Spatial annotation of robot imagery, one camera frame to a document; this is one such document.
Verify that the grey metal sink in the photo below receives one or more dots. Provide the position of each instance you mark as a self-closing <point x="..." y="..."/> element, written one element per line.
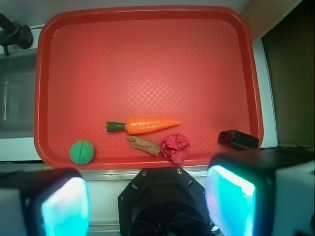
<point x="17" y="94"/>

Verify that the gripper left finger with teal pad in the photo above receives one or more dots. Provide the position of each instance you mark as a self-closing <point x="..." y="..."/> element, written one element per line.
<point x="44" y="203"/>

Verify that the orange toy carrot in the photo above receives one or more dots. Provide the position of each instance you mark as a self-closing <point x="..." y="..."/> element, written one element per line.
<point x="138" y="125"/>

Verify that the red plastic tray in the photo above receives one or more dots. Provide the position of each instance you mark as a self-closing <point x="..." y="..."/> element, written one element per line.
<point x="191" y="63"/>

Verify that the dark olive panel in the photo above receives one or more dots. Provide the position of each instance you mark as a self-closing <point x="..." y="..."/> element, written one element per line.
<point x="289" y="49"/>

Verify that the crumpled red paper ball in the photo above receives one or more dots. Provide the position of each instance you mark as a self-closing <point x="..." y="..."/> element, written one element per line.
<point x="175" y="148"/>

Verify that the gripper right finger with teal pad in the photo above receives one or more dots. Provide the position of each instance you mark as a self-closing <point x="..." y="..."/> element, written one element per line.
<point x="269" y="192"/>

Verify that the black octagonal mount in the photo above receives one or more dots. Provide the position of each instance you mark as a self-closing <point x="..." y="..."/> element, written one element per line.
<point x="164" y="202"/>

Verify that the black box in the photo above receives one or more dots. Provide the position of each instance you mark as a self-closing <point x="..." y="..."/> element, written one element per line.
<point x="237" y="140"/>

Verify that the brown wood piece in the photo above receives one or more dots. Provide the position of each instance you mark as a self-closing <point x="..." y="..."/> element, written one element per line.
<point x="147" y="146"/>

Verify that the green toy ball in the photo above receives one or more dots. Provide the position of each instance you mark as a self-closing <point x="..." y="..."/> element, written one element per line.
<point x="82" y="152"/>

